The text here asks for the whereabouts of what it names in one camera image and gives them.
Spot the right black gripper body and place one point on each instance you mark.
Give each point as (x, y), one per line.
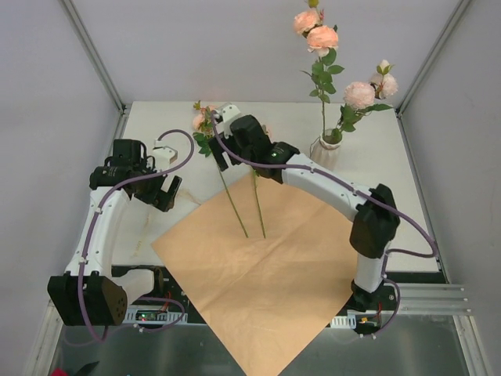
(225, 146)

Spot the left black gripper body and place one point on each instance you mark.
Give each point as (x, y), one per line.
(155, 189)

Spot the cream ribbon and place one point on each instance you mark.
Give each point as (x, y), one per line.
(157, 223)

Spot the pink rose stem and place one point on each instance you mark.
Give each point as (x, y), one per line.
(361, 98)
(255, 176)
(202, 134)
(321, 40)

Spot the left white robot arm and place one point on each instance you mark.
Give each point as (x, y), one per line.
(87, 292)

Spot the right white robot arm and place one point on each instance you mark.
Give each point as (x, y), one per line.
(370, 210)

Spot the white ribbed vase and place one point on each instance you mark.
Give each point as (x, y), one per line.
(325, 154)

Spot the black object at bottom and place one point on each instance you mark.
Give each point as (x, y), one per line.
(87, 369)

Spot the red object at bottom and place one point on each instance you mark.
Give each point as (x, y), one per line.
(59, 372)

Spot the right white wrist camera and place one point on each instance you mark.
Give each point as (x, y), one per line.
(224, 116)

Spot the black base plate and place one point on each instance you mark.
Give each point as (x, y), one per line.
(174, 299)

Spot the left aluminium frame post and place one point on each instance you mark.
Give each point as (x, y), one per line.
(92, 53)

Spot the aluminium frame post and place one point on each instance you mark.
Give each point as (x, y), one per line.
(92, 53)
(445, 34)

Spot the left white cable duct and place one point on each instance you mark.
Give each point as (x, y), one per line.
(155, 317)

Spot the white cable duct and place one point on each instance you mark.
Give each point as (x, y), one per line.
(354, 321)
(155, 317)

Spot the right white cable duct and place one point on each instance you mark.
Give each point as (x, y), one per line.
(354, 321)

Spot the aluminium front rail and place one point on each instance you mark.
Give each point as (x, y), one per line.
(434, 300)

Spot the right aluminium frame post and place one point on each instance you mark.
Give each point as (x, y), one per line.
(445, 34)

